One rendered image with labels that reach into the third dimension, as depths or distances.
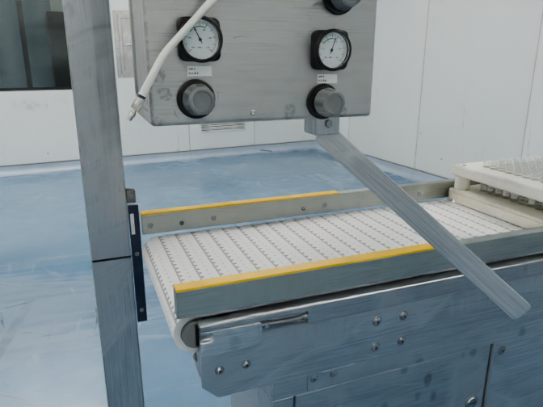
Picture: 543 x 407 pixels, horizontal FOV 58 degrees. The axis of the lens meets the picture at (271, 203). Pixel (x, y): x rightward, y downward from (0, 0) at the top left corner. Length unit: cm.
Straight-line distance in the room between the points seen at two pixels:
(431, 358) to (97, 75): 63
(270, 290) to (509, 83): 398
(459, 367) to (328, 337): 30
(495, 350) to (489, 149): 372
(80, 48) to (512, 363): 83
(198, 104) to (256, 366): 32
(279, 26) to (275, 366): 38
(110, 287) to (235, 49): 49
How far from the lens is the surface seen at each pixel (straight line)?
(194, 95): 42
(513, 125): 440
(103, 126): 76
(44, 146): 576
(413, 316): 69
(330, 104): 46
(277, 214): 83
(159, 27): 44
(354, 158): 55
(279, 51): 47
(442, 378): 86
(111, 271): 82
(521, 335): 92
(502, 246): 74
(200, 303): 54
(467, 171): 97
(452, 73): 483
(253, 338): 58
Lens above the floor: 121
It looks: 17 degrees down
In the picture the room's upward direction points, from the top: straight up
